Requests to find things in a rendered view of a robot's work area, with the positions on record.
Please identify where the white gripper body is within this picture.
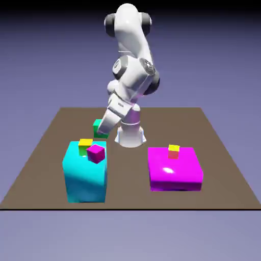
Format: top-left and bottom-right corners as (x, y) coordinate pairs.
(97, 109), (122, 135)

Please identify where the small green cube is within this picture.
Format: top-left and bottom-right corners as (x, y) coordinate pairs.
(92, 119), (110, 139)

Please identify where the large cyan box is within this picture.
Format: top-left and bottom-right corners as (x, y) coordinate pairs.
(62, 140), (108, 204)

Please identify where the small yellow cube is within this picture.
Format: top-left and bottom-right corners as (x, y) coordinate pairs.
(78, 138), (94, 157)
(168, 144), (180, 160)

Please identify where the large magenta box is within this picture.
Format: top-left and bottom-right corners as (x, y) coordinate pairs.
(147, 146), (204, 192)

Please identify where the small magenta cube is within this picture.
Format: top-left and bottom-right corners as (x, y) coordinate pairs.
(86, 144), (106, 164)

